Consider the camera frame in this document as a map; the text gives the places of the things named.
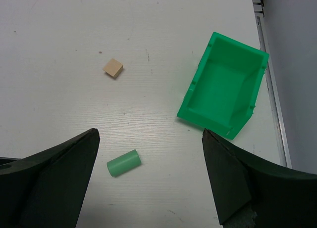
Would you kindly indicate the green cylinder block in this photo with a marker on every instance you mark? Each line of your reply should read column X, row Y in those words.
column 124, row 163

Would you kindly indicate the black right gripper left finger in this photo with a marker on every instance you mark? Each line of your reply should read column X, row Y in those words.
column 47, row 189

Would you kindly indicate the green plastic bin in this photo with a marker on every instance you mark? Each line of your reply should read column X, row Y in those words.
column 223, row 92

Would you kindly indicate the beige square block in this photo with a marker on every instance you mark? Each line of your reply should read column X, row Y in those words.
column 113, row 68

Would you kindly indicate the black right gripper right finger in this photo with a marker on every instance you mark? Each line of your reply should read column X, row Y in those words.
column 251, row 192

